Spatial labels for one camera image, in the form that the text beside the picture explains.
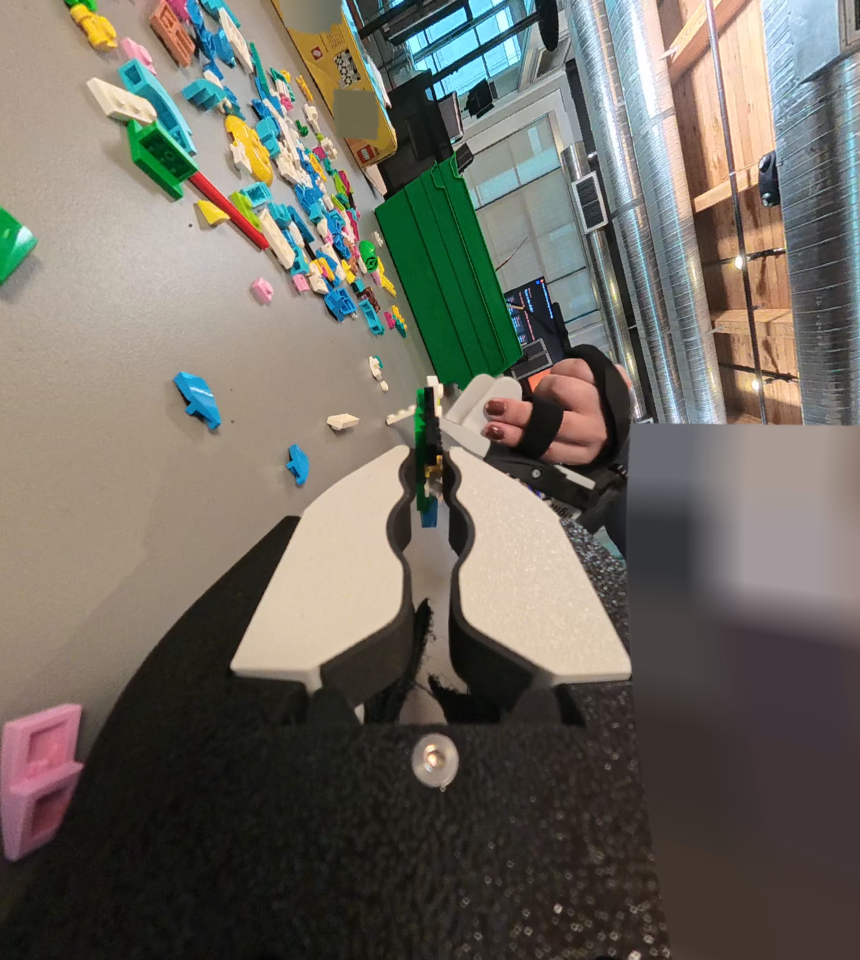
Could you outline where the stack of green plastic bins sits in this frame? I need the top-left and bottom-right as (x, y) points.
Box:
(374, 157), (525, 381)

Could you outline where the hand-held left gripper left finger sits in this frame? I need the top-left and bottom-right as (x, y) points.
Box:
(230, 445), (414, 726)

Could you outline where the blue wedge toy brick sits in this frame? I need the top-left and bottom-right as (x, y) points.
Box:
(172, 371), (222, 432)

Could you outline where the glass window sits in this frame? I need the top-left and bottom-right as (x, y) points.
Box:
(358, 0), (575, 102)

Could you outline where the pile of colourful toy bricks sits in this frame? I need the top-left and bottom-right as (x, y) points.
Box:
(62, 0), (410, 340)

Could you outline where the laptop screen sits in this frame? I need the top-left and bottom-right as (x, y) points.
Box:
(503, 277), (570, 381)

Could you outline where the red long toy bar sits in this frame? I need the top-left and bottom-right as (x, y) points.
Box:
(188, 171), (270, 251)

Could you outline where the black monitor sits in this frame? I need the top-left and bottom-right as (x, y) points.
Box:
(381, 69), (469, 190)

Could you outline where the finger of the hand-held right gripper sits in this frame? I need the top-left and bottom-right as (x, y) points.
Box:
(451, 373), (527, 430)
(441, 423), (492, 461)

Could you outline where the wide silver metal duct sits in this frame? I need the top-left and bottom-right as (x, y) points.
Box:
(763, 0), (860, 426)

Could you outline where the grey vent panel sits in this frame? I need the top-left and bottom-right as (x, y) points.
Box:
(571, 171), (611, 234)

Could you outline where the thin metal pipe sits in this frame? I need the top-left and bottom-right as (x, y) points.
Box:
(706, 0), (770, 423)

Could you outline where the narrow silver metal duct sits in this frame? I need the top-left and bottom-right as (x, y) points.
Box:
(560, 142), (644, 369)

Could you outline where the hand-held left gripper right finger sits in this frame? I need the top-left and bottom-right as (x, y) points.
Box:
(446, 448), (633, 726)

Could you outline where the green blue white brick assembly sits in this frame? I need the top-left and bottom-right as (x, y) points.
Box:
(387, 375), (449, 531)

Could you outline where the grey desk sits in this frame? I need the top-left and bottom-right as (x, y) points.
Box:
(0, 0), (476, 960)

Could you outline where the yellow cardboard toy box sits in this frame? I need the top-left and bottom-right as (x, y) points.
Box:
(272, 0), (399, 168)

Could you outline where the pink lego window frame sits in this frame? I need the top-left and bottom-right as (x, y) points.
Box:
(0, 703), (85, 863)

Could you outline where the person's right hand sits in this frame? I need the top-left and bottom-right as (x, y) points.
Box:
(482, 358), (609, 468)

